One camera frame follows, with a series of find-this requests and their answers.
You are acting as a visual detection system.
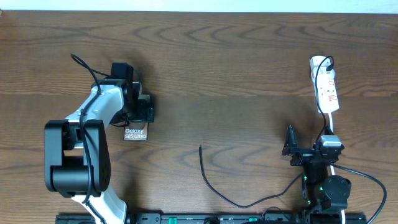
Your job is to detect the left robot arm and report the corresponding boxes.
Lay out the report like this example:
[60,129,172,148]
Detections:
[44,79,154,223]

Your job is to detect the black charger cable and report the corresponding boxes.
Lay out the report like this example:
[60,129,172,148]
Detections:
[198,55,335,209]

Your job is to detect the black USB plug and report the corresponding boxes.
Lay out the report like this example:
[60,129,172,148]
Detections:
[326,63,334,72]

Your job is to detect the white power strip cord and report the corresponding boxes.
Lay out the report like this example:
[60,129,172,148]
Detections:
[328,112,346,224]

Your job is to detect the bronze Galaxy smartphone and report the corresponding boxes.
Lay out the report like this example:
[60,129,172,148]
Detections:
[123,123,149,141]

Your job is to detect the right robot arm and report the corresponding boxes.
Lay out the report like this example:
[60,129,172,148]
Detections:
[282,126,351,223]

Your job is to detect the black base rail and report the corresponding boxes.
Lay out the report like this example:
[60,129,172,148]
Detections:
[54,211,367,224]

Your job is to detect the white power strip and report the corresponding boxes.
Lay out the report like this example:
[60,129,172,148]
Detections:
[310,55,339,114]

